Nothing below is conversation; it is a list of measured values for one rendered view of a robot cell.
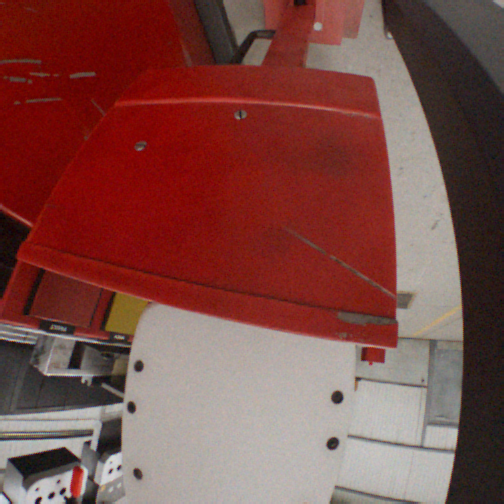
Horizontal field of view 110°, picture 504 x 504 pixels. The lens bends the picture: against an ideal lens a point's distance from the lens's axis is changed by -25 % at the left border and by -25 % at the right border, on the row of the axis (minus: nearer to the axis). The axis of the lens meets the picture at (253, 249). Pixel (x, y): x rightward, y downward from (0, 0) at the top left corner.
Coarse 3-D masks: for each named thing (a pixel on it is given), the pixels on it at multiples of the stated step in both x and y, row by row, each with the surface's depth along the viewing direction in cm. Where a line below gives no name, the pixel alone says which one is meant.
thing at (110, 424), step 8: (104, 416) 46; (112, 416) 49; (120, 416) 52; (96, 424) 45; (104, 424) 45; (112, 424) 48; (120, 424) 50; (96, 432) 44; (104, 432) 45; (112, 432) 47; (120, 432) 50; (96, 440) 43; (104, 440) 45; (112, 440) 47; (120, 440) 50; (96, 448) 42
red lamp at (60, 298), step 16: (48, 272) 10; (48, 288) 10; (64, 288) 11; (80, 288) 12; (96, 288) 14; (32, 304) 9; (48, 304) 10; (64, 304) 11; (80, 304) 12; (64, 320) 11; (80, 320) 12
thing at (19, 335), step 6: (0, 330) 41; (6, 330) 42; (12, 330) 43; (18, 330) 45; (24, 330) 46; (0, 336) 41; (6, 336) 42; (12, 336) 44; (18, 336) 45; (24, 336) 46; (30, 336) 48; (36, 336) 50; (30, 342) 48
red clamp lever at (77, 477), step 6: (78, 468) 31; (72, 474) 30; (78, 474) 30; (72, 480) 30; (78, 480) 30; (72, 486) 29; (78, 486) 30; (72, 492) 29; (78, 492) 29; (66, 498) 29; (72, 498) 29
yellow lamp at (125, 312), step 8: (120, 296) 16; (128, 296) 17; (112, 304) 15; (120, 304) 16; (128, 304) 17; (136, 304) 18; (144, 304) 19; (112, 312) 15; (120, 312) 16; (128, 312) 17; (136, 312) 18; (112, 320) 15; (120, 320) 16; (128, 320) 17; (136, 320) 18; (104, 328) 15; (112, 328) 15; (120, 328) 16; (128, 328) 17
